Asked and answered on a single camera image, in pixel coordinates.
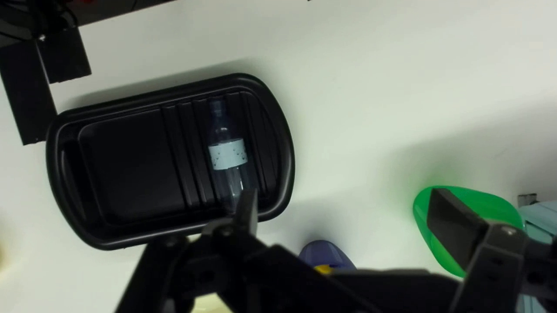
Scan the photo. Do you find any black plastic tray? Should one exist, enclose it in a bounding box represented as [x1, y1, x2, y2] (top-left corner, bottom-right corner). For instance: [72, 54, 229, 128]
[48, 74, 297, 251]

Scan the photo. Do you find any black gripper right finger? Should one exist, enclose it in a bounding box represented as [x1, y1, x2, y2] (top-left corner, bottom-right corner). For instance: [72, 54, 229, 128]
[427, 188, 528, 291]

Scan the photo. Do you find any green plastic cup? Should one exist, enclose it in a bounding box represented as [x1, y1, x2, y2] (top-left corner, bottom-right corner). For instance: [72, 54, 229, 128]
[413, 185, 525, 277]

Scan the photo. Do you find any light blue toy toaster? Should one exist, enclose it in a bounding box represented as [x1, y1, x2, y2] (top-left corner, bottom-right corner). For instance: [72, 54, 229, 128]
[518, 194, 557, 313]

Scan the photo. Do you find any small bottle with label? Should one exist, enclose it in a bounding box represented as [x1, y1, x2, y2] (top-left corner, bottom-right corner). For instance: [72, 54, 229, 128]
[210, 101, 248, 199]

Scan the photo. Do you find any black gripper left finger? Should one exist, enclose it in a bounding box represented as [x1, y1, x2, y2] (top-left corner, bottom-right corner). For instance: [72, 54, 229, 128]
[203, 190, 258, 237]

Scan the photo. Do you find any blue plastic cup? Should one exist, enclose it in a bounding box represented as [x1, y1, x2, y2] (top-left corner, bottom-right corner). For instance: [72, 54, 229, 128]
[300, 241, 356, 272]

